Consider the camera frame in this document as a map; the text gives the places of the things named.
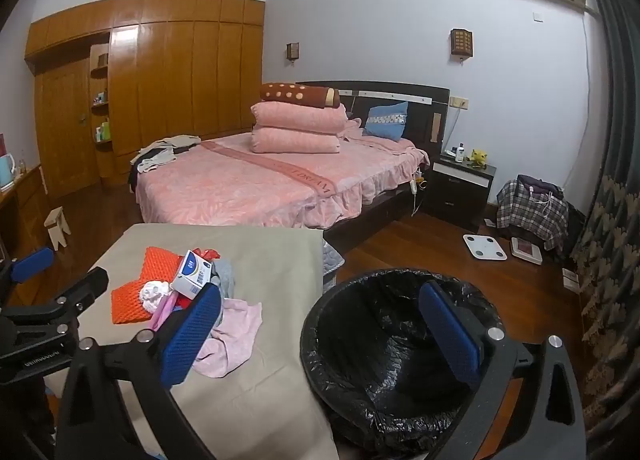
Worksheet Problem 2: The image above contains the orange foam mesh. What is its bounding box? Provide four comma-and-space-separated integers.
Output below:
111, 246, 183, 326

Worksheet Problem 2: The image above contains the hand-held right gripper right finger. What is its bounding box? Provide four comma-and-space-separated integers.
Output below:
415, 280, 587, 460

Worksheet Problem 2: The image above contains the dark nightstand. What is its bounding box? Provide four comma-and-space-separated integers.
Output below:
424, 153, 497, 221

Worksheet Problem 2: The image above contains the white crumpled tissue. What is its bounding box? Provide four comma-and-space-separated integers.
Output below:
139, 280, 172, 314

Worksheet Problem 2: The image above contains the grey sock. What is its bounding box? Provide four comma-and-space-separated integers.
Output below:
212, 257, 236, 301

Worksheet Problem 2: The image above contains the blue pillow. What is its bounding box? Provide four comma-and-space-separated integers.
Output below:
363, 101, 411, 142

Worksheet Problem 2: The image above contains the pink cloth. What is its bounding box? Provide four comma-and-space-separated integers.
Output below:
192, 299, 263, 378

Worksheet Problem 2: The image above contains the pink framed floor scale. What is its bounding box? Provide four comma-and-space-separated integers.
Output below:
510, 237, 543, 265

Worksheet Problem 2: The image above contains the pink pillow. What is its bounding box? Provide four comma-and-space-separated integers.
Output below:
251, 126, 342, 154
250, 101, 348, 134

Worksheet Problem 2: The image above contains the large brown wall lamp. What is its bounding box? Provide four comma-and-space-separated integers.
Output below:
450, 28, 474, 61

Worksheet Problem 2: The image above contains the plaid bag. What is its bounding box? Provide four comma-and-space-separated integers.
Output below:
496, 174, 572, 252

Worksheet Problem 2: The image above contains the white cardboard box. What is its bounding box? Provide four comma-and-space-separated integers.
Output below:
170, 249, 215, 300

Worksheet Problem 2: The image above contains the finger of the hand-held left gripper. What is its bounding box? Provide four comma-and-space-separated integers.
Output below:
0, 247, 56, 291
0, 267, 110, 333

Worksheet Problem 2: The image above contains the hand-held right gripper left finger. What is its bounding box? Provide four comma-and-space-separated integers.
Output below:
55, 285, 223, 460

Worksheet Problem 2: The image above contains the pile of clothes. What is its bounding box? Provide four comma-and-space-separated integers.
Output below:
131, 135, 202, 175

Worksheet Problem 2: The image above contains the black bagged trash bin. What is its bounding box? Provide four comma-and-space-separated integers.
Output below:
300, 267, 507, 460

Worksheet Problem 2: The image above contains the brown dotted pillow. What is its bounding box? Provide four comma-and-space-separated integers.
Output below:
260, 82, 341, 108

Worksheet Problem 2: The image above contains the pink covered bed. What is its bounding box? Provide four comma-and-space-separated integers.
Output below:
134, 133, 432, 232

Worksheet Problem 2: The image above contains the dark wooden headboard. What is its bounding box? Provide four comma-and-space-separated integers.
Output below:
295, 80, 451, 146

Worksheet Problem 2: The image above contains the white bathroom scale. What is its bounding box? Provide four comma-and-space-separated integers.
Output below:
462, 233, 508, 261

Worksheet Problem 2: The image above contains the wooden side desk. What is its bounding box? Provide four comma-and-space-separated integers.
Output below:
0, 165, 51, 261

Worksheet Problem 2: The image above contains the dark floral curtain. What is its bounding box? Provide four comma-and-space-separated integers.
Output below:
570, 0, 640, 441

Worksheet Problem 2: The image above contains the wooden wardrobe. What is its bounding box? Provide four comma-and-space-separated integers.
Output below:
24, 0, 266, 187

